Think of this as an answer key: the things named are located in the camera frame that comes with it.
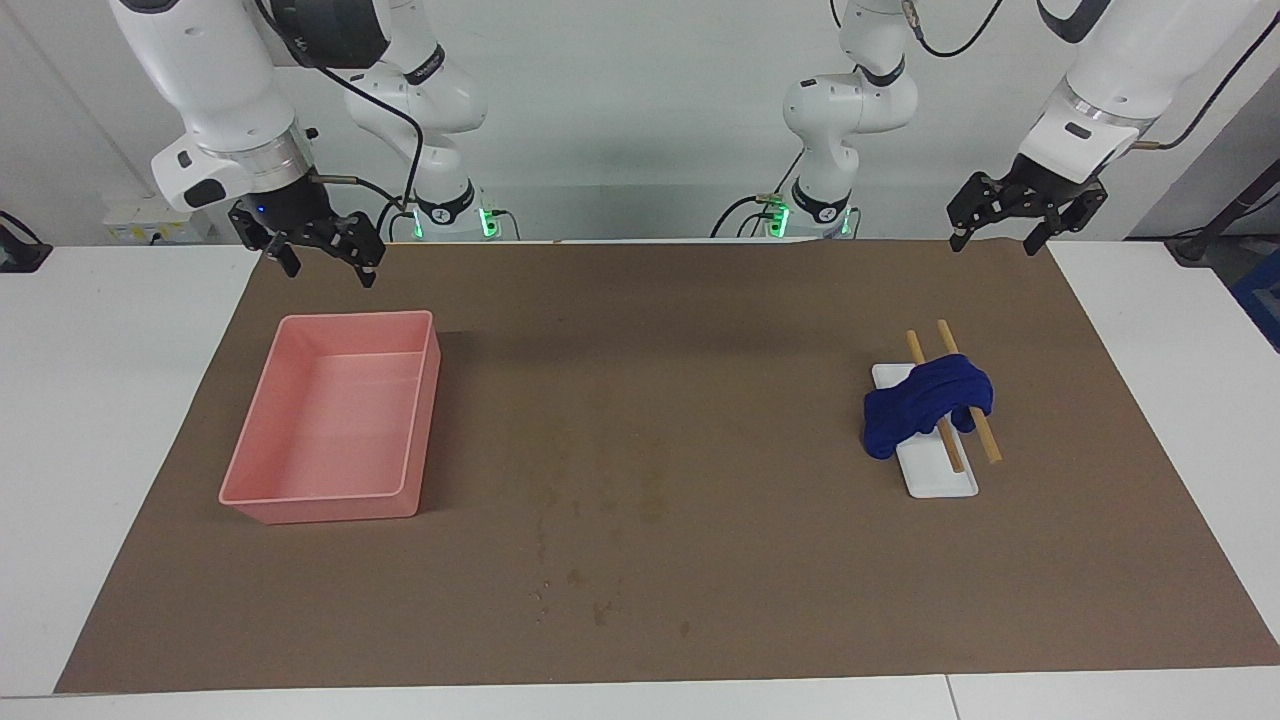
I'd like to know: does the black left arm base cable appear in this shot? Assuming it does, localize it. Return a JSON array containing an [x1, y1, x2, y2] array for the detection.
[[712, 150, 803, 239]]

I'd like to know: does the black right arm base cable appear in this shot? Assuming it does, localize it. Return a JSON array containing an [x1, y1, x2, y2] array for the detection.
[[375, 195, 416, 241]]

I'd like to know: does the wooden rack rod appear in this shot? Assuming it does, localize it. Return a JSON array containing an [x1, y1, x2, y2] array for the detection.
[[936, 320, 1002, 464], [906, 330, 966, 474]]

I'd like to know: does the black arm base cable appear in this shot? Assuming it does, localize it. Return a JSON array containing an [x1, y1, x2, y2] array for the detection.
[[375, 195, 416, 241], [712, 150, 803, 239]]

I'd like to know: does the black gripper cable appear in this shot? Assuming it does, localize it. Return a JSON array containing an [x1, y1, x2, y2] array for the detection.
[[255, 0, 426, 216], [900, 0, 1280, 151]]

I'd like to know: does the pink plastic bin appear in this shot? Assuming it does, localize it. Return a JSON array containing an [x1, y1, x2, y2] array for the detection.
[[219, 310, 442, 525]]

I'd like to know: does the blue towel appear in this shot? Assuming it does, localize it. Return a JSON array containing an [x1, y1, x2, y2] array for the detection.
[[863, 355, 995, 461]]

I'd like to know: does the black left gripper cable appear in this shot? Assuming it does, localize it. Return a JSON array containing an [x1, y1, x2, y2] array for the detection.
[[900, 0, 1280, 151]]

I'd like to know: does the white power strip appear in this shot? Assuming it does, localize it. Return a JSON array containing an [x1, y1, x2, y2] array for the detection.
[[103, 195, 216, 244]]

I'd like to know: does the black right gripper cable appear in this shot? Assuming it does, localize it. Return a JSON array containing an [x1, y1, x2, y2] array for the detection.
[[255, 0, 426, 216]]

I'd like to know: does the brown table mat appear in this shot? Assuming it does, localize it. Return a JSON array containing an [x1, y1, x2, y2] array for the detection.
[[55, 240, 1280, 694]]

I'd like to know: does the black stand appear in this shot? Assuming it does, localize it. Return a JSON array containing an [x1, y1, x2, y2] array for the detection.
[[1165, 160, 1280, 266]]

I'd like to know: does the blue crate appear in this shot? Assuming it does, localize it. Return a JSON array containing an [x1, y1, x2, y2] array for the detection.
[[1230, 248, 1280, 351]]

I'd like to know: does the white towel rack base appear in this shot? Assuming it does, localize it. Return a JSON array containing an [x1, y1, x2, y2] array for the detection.
[[872, 362, 979, 499]]

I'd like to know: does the black clamp mount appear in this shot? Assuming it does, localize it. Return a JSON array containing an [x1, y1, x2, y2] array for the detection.
[[0, 210, 53, 273]]

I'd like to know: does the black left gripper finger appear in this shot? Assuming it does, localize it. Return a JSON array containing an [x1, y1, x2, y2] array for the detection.
[[948, 175, 1001, 253], [1022, 180, 1108, 256]]

